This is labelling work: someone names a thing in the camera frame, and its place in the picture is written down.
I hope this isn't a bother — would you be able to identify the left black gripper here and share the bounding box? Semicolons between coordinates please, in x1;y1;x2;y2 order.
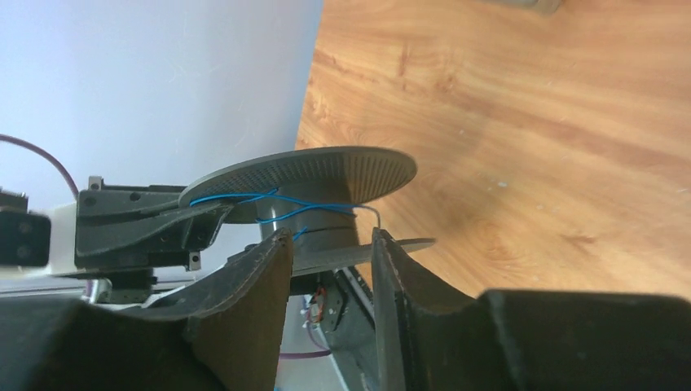
75;176;233;271

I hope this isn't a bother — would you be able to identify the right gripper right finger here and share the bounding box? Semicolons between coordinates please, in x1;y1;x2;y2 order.
372;229;690;390

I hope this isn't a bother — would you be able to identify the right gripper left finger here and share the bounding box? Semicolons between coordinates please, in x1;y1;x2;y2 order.
1;229;293;390

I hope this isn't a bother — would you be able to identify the thin blue wire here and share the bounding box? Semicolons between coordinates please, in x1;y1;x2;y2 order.
188;187;382;241

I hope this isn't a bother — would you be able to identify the dark grey cable spool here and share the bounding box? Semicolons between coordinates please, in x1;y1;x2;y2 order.
178;147;417;277

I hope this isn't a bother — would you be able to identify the wooden chessboard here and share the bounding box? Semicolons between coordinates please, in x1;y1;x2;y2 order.
484;0;563;15

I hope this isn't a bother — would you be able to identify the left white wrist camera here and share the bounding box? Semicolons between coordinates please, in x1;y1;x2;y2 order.
1;190;77;279

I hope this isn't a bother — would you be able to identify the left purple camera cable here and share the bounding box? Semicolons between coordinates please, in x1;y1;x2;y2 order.
0;134;81;200

